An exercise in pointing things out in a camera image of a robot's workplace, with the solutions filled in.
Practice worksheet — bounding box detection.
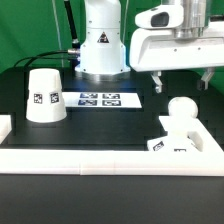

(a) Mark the black cable conduit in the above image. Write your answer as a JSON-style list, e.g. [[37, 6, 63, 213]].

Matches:
[[63, 0, 81, 48]]

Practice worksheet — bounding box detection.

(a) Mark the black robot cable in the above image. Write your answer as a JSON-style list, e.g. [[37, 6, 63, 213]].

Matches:
[[13, 49, 82, 69]]

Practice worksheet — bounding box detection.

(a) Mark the white marker sheet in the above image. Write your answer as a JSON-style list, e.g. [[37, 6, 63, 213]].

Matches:
[[62, 92, 141, 108]]

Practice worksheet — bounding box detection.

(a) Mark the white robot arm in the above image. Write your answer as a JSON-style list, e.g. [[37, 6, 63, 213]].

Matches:
[[76, 0, 224, 92]]

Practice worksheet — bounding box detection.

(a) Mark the white lamp base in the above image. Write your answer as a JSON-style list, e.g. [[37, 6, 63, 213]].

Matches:
[[147, 116, 198, 152]]

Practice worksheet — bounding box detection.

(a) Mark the white fence frame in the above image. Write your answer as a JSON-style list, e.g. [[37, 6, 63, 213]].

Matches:
[[0, 114, 224, 177]]

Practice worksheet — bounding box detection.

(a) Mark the white lamp bulb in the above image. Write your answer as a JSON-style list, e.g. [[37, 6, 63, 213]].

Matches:
[[168, 97, 198, 118]]

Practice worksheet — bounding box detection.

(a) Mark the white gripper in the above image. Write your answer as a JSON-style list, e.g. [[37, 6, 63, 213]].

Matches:
[[129, 4, 224, 93]]

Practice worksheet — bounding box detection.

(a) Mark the white lamp shade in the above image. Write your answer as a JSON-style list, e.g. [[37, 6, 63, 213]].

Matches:
[[26, 68, 67, 123]]

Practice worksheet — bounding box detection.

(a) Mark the thin grey cable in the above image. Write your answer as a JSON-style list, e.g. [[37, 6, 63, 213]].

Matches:
[[51, 0, 64, 69]]

